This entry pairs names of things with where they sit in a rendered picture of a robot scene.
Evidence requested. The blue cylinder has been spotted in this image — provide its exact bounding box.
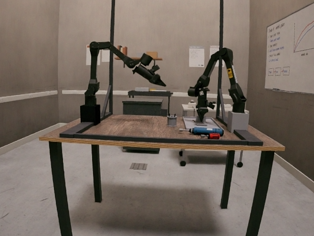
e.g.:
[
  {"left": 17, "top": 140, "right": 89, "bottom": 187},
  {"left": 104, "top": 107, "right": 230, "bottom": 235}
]
[{"left": 179, "top": 127, "right": 224, "bottom": 136}]

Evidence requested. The white metal bracket plate with holes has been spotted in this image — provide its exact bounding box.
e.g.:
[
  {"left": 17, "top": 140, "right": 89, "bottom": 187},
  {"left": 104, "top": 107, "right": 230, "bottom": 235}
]
[{"left": 195, "top": 116, "right": 207, "bottom": 125}]

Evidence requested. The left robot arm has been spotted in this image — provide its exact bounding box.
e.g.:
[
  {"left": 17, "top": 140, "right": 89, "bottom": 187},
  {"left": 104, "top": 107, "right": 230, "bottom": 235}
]
[{"left": 188, "top": 47, "right": 247, "bottom": 113}]

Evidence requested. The red-handled screwdriver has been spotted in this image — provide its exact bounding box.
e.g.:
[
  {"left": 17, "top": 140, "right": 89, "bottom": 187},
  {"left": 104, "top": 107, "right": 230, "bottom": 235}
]
[{"left": 200, "top": 133, "right": 220, "bottom": 139}]

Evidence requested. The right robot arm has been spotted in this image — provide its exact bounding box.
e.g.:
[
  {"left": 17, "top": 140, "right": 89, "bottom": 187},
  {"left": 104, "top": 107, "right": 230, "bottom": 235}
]
[{"left": 84, "top": 42, "right": 153, "bottom": 106}]

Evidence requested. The grey cylinder with studs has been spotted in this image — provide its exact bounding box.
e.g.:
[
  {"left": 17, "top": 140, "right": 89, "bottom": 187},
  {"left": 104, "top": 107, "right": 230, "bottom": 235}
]
[{"left": 167, "top": 114, "right": 177, "bottom": 127}]

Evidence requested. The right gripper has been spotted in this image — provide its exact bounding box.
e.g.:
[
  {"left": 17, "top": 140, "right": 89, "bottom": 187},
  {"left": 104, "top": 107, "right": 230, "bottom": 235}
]
[{"left": 142, "top": 69, "right": 167, "bottom": 87}]

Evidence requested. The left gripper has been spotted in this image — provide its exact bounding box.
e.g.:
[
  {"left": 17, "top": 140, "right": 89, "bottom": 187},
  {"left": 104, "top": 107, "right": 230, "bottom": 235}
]
[{"left": 196, "top": 97, "right": 209, "bottom": 122}]

